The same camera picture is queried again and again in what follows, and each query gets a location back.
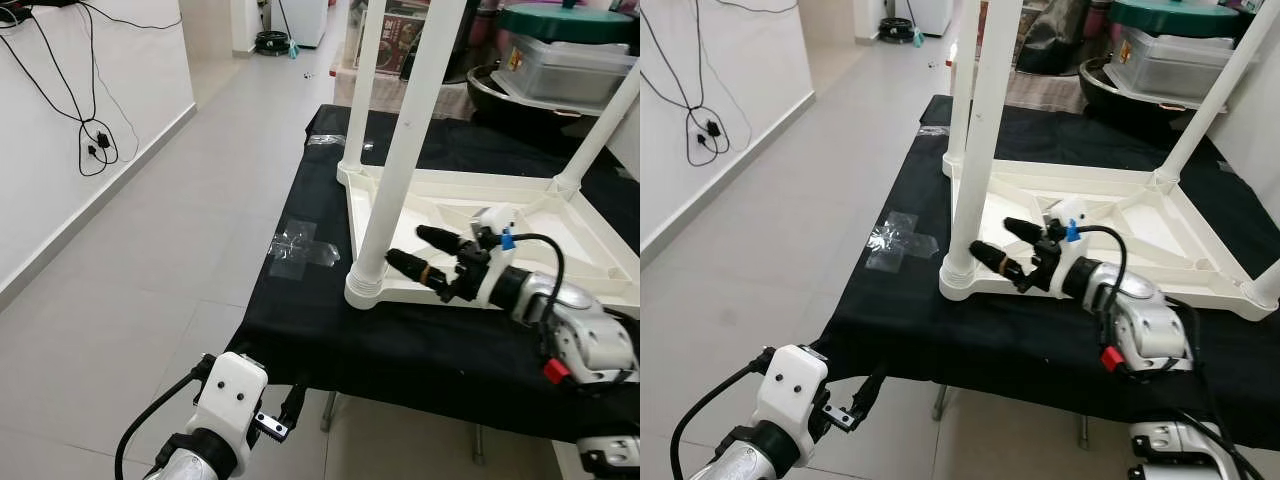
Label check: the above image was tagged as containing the black tablecloth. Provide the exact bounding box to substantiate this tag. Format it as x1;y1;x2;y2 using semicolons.
228;103;641;446
815;95;1280;421

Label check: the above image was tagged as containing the white plastic table top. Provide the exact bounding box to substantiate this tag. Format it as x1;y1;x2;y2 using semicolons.
940;160;1280;321
338;165;641;319

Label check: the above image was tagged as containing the white appliance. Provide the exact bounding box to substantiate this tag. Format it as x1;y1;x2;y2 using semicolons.
908;0;953;36
285;0;329;48

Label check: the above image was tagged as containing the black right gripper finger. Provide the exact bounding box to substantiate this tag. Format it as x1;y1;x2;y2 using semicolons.
1003;217;1051;247
388;250;456;299
968;242;1033;291
416;226;469;257

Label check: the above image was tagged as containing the beige cloth covered bench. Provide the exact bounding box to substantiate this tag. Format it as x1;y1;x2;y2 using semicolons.
333;65;479;121
950;60;1086;113

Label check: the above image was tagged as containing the dark green lid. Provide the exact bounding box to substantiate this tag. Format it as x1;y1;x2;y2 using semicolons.
1108;0;1246;39
497;3;641;46

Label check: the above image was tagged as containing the clear plastic storage box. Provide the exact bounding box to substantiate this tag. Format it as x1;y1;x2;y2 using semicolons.
1105;25;1246;106
495;30;641;111

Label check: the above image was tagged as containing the red printed carton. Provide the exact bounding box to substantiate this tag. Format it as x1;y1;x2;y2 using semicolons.
380;10;431;76

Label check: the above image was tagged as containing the black wok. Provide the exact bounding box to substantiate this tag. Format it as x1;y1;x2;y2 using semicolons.
1080;58;1191;121
468;65;576;126

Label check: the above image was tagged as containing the black plastic bag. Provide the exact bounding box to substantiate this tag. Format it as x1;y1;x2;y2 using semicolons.
440;0;486;81
1018;0;1096;76

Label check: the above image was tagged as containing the large clear tape patch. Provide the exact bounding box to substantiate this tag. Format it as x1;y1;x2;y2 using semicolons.
270;218;341;281
865;210;941;273

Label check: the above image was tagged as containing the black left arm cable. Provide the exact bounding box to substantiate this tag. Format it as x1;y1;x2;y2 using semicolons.
670;360;771;480
115;365;209;480

